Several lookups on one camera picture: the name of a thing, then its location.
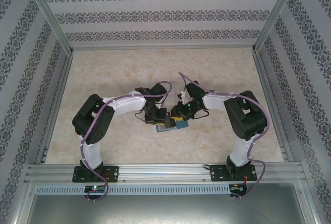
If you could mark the teal leather card holder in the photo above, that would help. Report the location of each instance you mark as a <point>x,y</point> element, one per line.
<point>182,125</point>

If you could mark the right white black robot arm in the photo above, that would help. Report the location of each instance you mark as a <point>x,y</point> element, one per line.
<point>243,151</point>

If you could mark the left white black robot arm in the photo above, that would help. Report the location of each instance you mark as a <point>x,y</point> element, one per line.
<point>90,151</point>

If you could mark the grey metal panel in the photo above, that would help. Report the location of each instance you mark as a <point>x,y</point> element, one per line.
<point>165,208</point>

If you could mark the aluminium mounting rail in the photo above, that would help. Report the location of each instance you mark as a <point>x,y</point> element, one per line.
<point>165,173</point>

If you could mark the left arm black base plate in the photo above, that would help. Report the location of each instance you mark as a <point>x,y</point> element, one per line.
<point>113,173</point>

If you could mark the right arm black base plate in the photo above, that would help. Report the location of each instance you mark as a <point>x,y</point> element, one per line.
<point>218,173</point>

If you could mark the aluminium table edge rail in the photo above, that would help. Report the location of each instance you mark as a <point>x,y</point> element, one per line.
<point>274,107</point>
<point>55,107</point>

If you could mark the aluminium frame post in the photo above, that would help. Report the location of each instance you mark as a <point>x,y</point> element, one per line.
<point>276,14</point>
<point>49,14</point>

